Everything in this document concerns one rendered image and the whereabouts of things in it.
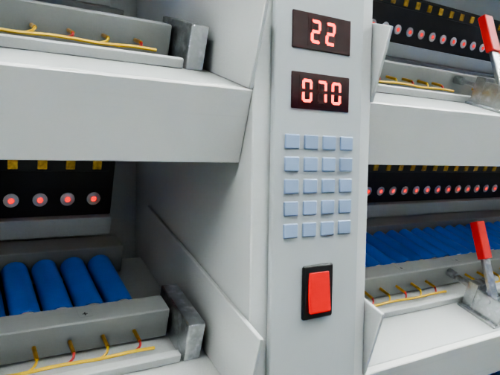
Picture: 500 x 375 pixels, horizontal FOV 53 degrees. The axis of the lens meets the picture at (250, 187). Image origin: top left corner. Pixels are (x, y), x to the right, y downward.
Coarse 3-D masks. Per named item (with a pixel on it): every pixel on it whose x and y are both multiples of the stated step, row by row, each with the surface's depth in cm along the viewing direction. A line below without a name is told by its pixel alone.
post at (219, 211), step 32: (256, 96) 29; (256, 128) 29; (256, 160) 29; (160, 192) 41; (192, 192) 36; (224, 192) 32; (256, 192) 30; (192, 224) 36; (224, 224) 32; (256, 224) 30; (224, 256) 32; (256, 256) 30; (224, 288) 32; (256, 288) 30; (256, 320) 30
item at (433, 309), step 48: (384, 192) 59; (432, 192) 64; (480, 192) 69; (384, 240) 55; (432, 240) 57; (480, 240) 46; (384, 288) 46; (432, 288) 50; (480, 288) 47; (384, 336) 40; (432, 336) 41; (480, 336) 43
